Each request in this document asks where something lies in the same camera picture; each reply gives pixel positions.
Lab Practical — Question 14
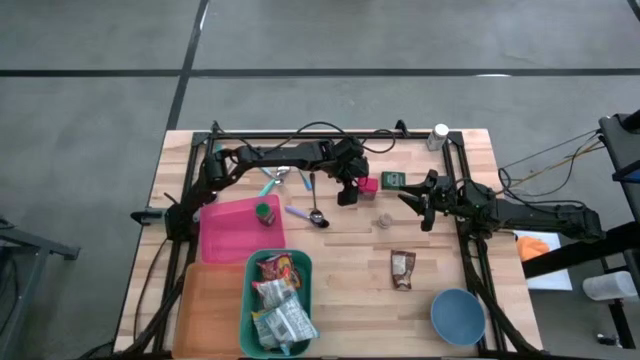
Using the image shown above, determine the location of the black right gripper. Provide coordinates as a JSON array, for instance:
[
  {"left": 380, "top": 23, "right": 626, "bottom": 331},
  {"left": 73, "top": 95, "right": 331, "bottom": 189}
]
[{"left": 398, "top": 168, "right": 469, "bottom": 233}]

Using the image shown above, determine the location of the orange plastic tray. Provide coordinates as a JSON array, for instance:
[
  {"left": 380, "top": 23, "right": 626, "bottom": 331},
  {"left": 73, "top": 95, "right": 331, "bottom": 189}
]
[{"left": 172, "top": 262, "right": 249, "bottom": 360}]

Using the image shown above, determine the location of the pink cube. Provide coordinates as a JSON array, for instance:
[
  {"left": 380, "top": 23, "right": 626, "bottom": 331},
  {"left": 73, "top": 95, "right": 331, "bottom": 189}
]
[{"left": 356, "top": 175, "right": 380, "bottom": 200}]

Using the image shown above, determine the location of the black stand leg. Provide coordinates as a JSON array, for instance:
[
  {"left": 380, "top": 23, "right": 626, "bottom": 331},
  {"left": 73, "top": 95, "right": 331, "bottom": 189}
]
[{"left": 607, "top": 299, "right": 639, "bottom": 351}]

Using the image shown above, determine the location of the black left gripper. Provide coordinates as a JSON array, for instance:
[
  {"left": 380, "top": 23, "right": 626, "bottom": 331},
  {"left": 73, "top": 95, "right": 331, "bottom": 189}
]
[{"left": 327, "top": 135, "right": 372, "bottom": 208}]

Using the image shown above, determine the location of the black diagonal beam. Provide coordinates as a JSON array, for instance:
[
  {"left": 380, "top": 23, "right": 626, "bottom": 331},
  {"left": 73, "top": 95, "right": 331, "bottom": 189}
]
[{"left": 522, "top": 221, "right": 640, "bottom": 280}]

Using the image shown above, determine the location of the lilac handled spoon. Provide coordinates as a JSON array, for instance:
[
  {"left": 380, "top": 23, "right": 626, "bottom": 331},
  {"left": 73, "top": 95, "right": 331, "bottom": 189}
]
[{"left": 284, "top": 203, "right": 331, "bottom": 230}]

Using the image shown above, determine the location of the blue bowl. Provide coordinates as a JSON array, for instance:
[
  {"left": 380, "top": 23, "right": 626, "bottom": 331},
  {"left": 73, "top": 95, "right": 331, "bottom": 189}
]
[{"left": 430, "top": 287, "right": 487, "bottom": 347}]

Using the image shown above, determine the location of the black table clamp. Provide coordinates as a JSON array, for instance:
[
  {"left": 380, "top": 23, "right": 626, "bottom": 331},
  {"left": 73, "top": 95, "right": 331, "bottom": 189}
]
[{"left": 129, "top": 208, "right": 166, "bottom": 226}]

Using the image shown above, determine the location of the dark green tin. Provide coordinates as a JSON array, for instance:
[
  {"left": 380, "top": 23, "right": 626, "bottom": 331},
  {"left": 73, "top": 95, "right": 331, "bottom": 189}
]
[{"left": 380, "top": 170, "right": 408, "bottom": 192}]

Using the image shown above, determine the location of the pink plastic tray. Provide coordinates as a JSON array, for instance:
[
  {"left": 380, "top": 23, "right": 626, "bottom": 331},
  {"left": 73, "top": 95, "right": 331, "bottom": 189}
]
[{"left": 198, "top": 193, "right": 287, "bottom": 265}]

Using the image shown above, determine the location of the black aluminium table frame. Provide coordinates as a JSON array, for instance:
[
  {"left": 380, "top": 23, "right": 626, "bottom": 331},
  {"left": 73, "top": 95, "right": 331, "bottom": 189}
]
[{"left": 117, "top": 119, "right": 544, "bottom": 360}]

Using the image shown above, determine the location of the clear yellow-edged snack packet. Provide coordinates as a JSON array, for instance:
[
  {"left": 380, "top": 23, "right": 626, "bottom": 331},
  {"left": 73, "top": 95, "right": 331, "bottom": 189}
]
[{"left": 251, "top": 308, "right": 291, "bottom": 357}]

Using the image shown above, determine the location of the orange cloth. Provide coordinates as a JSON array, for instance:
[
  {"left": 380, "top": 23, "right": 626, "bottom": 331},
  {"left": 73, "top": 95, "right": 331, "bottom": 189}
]
[{"left": 516, "top": 235, "right": 552, "bottom": 263}]

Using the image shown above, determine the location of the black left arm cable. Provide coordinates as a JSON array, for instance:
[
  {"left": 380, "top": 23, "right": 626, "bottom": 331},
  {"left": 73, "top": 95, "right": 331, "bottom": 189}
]
[{"left": 212, "top": 119, "right": 399, "bottom": 156}]

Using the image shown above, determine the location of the black equipment cart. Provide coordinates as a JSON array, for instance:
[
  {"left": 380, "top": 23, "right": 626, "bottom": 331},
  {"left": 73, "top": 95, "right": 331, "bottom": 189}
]
[{"left": 598, "top": 109, "right": 640, "bottom": 224}]

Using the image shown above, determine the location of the grey metal table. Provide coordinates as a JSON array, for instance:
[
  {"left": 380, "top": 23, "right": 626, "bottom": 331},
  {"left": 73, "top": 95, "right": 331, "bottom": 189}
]
[{"left": 0, "top": 213, "right": 81, "bottom": 360}]

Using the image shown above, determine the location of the red yellow chips bag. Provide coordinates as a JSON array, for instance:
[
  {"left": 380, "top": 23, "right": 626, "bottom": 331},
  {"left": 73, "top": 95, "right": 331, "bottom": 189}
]
[{"left": 255, "top": 252, "right": 304, "bottom": 290}]

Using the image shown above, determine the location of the black braided cable sleeve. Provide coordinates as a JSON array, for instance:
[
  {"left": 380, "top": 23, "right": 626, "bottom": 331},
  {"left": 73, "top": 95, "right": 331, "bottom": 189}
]
[
  {"left": 458, "top": 234, "right": 539, "bottom": 357},
  {"left": 122, "top": 234, "right": 196, "bottom": 357}
]

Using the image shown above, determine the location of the green-lidded spice jar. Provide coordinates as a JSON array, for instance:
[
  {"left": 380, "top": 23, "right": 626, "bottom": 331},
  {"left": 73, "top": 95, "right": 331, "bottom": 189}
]
[{"left": 254, "top": 201, "right": 277, "bottom": 227}]

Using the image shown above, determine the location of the white paper sheet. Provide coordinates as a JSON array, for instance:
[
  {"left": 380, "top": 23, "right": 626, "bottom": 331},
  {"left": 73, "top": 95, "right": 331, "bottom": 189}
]
[{"left": 513, "top": 229, "right": 575, "bottom": 292}]

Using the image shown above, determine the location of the teal plastic bin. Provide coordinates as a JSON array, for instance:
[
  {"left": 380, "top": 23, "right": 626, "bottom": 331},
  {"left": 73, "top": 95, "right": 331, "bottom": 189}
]
[{"left": 238, "top": 248, "right": 314, "bottom": 360}]

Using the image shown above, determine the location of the clear plastic-wrapped packet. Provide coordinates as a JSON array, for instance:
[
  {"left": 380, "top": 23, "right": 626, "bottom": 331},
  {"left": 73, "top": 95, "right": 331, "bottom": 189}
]
[{"left": 267, "top": 292, "right": 321, "bottom": 346}]

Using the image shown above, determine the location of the teal handled spoon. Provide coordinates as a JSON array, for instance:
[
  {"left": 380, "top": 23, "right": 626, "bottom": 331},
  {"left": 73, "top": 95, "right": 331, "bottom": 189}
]
[{"left": 257, "top": 166, "right": 293, "bottom": 199}]

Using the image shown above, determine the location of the black and yellow cable bundle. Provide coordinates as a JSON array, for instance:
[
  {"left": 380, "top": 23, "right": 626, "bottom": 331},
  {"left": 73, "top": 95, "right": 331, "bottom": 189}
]
[{"left": 498, "top": 128, "right": 606, "bottom": 174}]

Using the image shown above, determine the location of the brown sauce pouch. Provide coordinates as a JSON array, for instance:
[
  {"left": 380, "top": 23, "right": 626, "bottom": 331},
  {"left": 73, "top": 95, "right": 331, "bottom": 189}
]
[{"left": 390, "top": 250, "right": 417, "bottom": 293}]

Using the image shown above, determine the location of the white plastic bottle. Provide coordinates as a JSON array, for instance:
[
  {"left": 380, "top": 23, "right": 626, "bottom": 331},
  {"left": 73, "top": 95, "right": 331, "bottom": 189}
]
[{"left": 426, "top": 123, "right": 451, "bottom": 152}]

